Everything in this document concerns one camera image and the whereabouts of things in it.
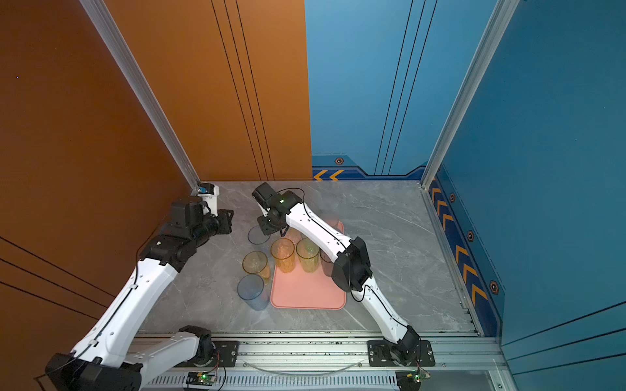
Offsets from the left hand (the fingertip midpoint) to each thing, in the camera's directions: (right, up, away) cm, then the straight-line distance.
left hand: (231, 208), depth 76 cm
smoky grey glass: (+30, -19, +5) cm, 36 cm away
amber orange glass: (+6, -19, +7) cm, 21 cm away
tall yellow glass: (+14, -16, +13) cm, 25 cm away
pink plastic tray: (+22, -31, +15) cm, 41 cm away
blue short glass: (+5, -10, +10) cm, 15 cm away
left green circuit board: (-8, -50, -5) cm, 51 cm away
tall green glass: (+24, -16, +12) cm, 31 cm away
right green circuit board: (+54, -50, -6) cm, 74 cm away
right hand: (+10, -7, +12) cm, 17 cm away
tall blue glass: (+4, -28, +8) cm, 30 cm away
